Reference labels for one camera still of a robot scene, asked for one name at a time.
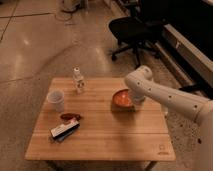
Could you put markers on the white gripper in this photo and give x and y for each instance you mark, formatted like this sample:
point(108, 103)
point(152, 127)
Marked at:
point(136, 98)

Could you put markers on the orange ceramic bowl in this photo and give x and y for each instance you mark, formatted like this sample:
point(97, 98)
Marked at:
point(121, 98)

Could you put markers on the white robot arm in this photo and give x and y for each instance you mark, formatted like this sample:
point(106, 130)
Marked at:
point(196, 108)

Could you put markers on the clear plastic bottle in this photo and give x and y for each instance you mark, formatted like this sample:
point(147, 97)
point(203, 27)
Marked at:
point(78, 80)

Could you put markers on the wooden table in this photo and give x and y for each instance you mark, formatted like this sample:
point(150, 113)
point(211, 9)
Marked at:
point(106, 133)

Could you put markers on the black office chair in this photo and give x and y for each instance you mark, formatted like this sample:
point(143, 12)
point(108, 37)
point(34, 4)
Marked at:
point(145, 23)

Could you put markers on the red sunglasses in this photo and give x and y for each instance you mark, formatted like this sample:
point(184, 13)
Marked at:
point(69, 116)

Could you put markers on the clear plastic cup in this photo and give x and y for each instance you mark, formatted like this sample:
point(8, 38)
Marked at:
point(56, 99)

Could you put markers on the white and blue box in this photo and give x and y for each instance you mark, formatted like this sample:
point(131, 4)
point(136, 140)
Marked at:
point(62, 131)

